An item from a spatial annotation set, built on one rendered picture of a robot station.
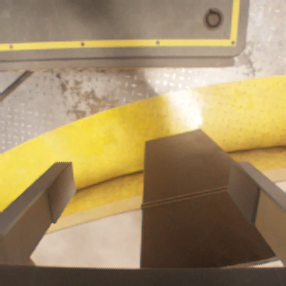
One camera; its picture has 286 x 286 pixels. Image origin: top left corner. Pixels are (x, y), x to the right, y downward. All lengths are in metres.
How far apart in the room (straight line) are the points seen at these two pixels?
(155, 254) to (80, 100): 0.71
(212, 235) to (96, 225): 0.48
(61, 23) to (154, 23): 0.20
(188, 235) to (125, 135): 0.66
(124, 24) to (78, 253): 0.63
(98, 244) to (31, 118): 0.55
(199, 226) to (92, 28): 0.43
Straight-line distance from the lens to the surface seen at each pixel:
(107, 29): 0.50
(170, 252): 0.20
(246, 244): 0.20
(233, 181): 0.17
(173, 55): 0.49
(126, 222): 0.63
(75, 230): 0.68
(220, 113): 0.86
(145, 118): 0.82
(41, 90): 0.90
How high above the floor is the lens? 0.80
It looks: 73 degrees down
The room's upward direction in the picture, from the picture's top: 176 degrees counter-clockwise
